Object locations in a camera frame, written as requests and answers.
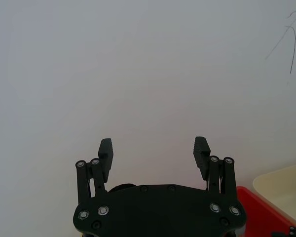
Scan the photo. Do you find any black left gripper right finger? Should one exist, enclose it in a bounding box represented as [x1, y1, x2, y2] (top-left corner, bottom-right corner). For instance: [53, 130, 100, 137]
[192, 136, 238, 201]

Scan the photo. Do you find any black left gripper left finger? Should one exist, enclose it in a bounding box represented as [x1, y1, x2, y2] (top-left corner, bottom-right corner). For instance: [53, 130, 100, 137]
[75, 138, 115, 205]

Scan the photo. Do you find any red plastic tray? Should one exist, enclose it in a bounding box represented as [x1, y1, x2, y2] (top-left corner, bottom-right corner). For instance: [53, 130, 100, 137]
[236, 186, 296, 237]

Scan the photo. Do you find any cream plastic container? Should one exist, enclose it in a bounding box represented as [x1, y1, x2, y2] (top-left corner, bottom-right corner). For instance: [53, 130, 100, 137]
[252, 161, 296, 224]

